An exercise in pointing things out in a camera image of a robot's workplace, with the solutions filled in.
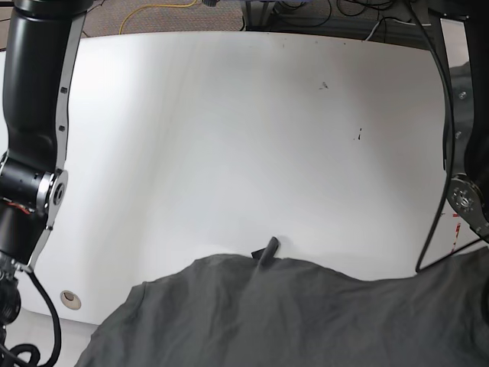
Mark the dark grey T-shirt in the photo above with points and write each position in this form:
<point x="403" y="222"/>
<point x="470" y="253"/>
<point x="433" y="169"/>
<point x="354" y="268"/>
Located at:
<point x="231" y="310"/>

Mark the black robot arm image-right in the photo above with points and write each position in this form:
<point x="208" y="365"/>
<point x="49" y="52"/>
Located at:
<point x="460" y="33"/>

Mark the red tape rectangle marking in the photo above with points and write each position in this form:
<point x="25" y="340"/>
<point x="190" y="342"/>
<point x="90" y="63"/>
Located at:
<point x="451" y="227"/>

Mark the grey metal frame background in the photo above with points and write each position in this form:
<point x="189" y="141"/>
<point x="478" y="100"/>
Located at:
<point x="256" y="14"/>

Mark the left table cable grommet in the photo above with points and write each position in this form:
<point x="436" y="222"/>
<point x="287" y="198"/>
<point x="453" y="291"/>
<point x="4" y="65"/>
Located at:
<point x="70" y="300"/>

